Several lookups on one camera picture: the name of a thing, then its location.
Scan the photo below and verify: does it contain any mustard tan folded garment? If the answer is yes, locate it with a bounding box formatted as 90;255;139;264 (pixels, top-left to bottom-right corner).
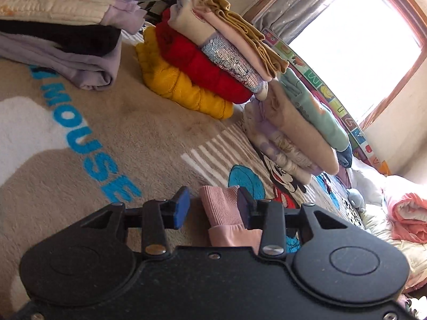
200;0;290;78

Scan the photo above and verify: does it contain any mint green folded garment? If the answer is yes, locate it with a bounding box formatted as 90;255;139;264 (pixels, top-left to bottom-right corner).
279;67;351;152

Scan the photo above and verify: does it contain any white duvet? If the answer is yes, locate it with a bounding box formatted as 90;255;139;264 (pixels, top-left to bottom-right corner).
349;158;386;207

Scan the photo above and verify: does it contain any cream quilt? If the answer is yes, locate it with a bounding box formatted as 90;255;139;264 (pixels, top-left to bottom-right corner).
359;203;427;290

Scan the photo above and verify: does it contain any beige folded sweater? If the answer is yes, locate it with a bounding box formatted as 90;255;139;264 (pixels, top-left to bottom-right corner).
262;82;340;175

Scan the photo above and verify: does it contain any wooden framed window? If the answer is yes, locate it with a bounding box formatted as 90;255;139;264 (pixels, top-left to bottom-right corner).
287;0;427;130

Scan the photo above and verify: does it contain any black folded garment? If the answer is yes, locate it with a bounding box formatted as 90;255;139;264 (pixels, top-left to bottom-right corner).
0;18;121;57

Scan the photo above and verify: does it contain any pale purple folded garment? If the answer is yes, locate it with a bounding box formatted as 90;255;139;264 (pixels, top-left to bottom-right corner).
0;33;123;91

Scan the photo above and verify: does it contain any pale pink folded garment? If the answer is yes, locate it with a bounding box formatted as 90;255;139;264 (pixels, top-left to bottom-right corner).
192;3;267;84

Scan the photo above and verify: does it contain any grey curtain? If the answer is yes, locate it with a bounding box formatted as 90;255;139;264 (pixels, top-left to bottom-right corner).
252;0;367;44

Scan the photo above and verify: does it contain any mauve garment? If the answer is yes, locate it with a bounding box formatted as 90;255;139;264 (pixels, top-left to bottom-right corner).
337;168;352;189

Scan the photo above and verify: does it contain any lavender printed folded garment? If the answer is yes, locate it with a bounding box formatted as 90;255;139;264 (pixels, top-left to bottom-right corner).
242;102;322;185

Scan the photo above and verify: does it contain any pink ribbed-cuff garment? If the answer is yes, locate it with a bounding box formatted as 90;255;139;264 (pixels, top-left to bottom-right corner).
199;185;264;255

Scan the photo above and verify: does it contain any cartoon mouse printed blanket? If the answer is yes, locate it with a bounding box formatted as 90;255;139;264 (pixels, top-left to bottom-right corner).
0;23;369;317

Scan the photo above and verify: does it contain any navy blue garment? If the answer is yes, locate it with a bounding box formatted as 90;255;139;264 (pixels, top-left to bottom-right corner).
335;142;353;169

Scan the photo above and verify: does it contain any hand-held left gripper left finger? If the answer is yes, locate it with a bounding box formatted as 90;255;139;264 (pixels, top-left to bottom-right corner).
79;186;191;258

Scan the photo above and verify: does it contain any grey plush toy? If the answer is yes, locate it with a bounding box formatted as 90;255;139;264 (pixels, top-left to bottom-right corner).
346;188;367;212

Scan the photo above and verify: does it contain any red knit sweater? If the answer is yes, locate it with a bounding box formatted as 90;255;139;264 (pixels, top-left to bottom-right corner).
155;7;253;105

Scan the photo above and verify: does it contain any colourful alphabet play mat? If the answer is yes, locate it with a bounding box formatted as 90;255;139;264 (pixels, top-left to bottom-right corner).
262;27;392;176

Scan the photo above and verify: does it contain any pink and white quilt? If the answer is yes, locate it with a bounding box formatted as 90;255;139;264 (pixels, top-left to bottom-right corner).
383;175;427;244

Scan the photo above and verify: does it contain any yellow knit sweater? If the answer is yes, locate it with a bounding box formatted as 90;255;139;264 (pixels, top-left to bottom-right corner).
135;26;235;120

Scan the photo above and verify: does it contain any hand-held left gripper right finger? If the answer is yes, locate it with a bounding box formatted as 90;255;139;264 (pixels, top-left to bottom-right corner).
237;186;355;259

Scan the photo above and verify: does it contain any cream quilted folded garment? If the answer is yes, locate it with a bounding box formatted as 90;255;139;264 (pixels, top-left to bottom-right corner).
0;0;147;34

